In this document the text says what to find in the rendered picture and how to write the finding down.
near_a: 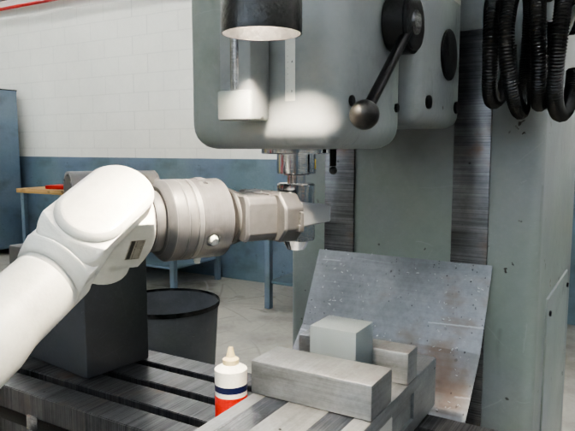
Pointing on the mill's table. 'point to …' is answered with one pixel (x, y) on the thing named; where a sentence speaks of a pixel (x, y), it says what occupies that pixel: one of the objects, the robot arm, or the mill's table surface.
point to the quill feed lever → (399, 32)
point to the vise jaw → (323, 382)
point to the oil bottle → (229, 382)
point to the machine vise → (233, 416)
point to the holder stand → (99, 327)
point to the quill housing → (302, 80)
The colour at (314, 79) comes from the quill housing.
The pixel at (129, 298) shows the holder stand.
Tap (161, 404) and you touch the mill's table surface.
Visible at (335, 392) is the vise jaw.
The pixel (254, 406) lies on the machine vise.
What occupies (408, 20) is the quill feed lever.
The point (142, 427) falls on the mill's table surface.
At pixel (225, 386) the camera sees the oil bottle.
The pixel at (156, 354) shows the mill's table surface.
